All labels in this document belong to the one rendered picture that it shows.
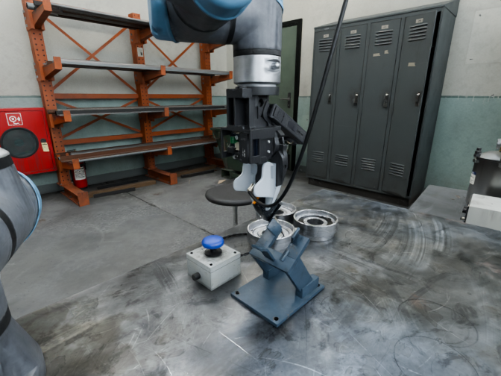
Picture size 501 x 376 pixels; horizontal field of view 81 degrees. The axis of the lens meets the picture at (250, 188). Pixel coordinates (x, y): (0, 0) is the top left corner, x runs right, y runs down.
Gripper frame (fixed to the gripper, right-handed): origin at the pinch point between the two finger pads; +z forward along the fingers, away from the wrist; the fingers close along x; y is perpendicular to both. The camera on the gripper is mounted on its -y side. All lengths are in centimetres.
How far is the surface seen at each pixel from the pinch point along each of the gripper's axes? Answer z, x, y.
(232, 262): 9.9, -0.3, 8.0
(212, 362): 13.2, 10.9, 21.5
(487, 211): 18, 27, -81
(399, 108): -7, -70, -277
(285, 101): -11, -251, -325
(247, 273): 13.2, 0.4, 5.0
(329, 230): 10.2, 4.8, -16.7
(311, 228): 9.8, 1.9, -13.8
